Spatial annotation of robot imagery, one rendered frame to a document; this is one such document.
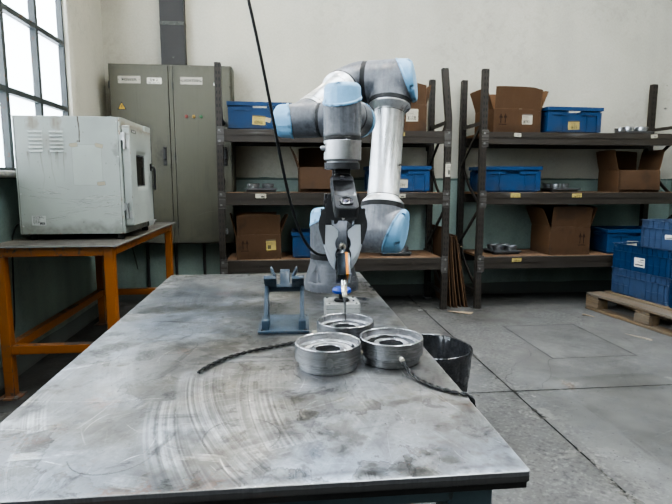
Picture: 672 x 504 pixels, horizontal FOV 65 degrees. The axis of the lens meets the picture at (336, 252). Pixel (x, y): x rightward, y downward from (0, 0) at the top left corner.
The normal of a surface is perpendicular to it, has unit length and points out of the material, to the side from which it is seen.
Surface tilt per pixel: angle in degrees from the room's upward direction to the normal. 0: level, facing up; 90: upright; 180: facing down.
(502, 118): 91
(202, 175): 90
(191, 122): 90
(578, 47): 90
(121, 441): 0
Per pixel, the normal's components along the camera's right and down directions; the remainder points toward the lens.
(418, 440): 0.00, -0.99
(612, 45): 0.10, 0.14
